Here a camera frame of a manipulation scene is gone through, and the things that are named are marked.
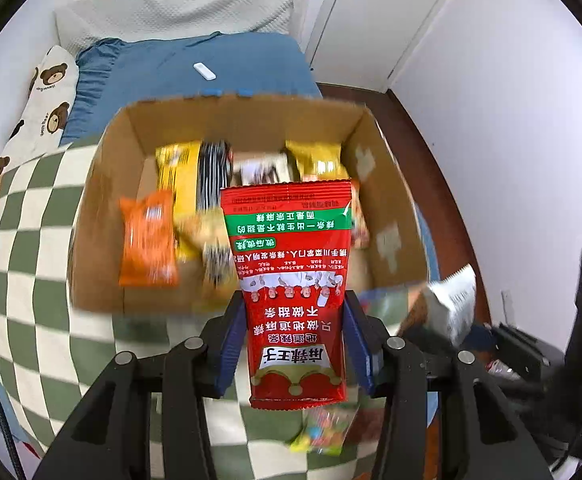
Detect white green snack bag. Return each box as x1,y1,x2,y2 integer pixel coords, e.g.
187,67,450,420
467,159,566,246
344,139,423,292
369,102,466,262
398,264,476,348

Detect colorful candy ball bag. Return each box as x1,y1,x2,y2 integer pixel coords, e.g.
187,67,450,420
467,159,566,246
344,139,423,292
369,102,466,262
289,404,358,456

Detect orange snack packet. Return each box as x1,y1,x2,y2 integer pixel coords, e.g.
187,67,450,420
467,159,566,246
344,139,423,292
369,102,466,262
119,190,178,287

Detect red spicy strip packet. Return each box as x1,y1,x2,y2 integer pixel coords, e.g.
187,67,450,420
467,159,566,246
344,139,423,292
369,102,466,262
221,180,352,411

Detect yellow black snack bag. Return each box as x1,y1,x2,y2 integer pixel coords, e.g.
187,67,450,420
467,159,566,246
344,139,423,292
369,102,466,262
155,141,235,289

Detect white chocolate wafer packet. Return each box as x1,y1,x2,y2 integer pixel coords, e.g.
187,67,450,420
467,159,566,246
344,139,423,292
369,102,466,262
231,153,293,186

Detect orange panda snack bag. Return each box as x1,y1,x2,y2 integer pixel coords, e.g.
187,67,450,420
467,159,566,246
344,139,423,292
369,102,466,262
351,180,370,249

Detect green white checkered mat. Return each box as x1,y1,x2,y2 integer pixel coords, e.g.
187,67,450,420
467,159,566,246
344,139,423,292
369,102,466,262
0,134,442,480

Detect cardboard milk box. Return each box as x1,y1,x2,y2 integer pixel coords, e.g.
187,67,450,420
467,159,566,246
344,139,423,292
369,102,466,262
69,96,431,315

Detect bear print pillow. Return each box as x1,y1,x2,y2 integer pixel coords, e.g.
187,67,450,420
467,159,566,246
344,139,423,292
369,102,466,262
0,46,78,177

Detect blue bed sheet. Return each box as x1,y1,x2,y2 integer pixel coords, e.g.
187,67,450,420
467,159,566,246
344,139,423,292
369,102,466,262
0,30,442,446

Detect white remote control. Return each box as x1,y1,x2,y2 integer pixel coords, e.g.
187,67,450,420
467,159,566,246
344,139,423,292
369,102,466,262
192,62,216,81

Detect white door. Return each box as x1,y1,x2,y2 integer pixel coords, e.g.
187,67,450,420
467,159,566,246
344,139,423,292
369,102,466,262
306,0,446,92

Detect white quilted pillow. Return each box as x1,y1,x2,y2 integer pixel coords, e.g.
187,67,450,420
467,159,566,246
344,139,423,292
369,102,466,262
55,0,308,55

